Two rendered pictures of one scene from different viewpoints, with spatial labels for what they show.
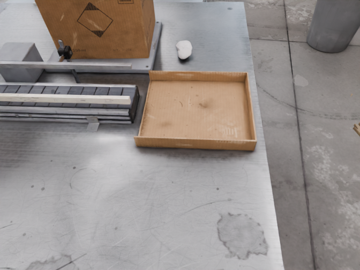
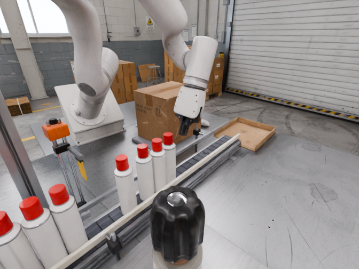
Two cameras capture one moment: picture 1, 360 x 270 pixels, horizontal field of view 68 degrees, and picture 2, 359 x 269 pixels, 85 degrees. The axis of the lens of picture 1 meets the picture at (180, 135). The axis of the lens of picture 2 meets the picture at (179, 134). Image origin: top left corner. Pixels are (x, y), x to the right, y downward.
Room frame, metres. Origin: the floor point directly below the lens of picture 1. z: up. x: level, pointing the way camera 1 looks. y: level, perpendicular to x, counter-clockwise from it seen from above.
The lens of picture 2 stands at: (0.24, 1.06, 1.39)
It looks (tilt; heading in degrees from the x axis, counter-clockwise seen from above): 27 degrees down; 305
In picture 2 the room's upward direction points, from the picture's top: straight up
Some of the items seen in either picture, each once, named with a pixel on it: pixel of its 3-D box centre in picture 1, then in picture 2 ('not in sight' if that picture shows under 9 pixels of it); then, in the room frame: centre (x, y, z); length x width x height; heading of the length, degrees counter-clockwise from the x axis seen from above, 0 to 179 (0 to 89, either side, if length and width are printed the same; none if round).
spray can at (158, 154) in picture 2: not in sight; (158, 166); (0.61, 0.66, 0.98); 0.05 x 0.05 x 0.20
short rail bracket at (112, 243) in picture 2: not in sight; (116, 247); (0.55, 0.90, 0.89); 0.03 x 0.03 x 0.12; 83
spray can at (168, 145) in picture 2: not in sight; (168, 159); (0.61, 0.60, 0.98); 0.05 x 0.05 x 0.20
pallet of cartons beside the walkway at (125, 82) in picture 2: not in sight; (105, 84); (3.82, -1.39, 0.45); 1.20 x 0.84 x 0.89; 169
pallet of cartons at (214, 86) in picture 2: not in sight; (194, 73); (2.63, -2.96, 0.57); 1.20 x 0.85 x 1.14; 79
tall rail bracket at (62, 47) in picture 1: (68, 69); (200, 140); (0.64, 0.31, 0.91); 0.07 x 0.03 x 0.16; 173
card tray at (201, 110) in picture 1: (196, 106); (245, 131); (0.52, -0.05, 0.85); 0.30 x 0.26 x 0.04; 83
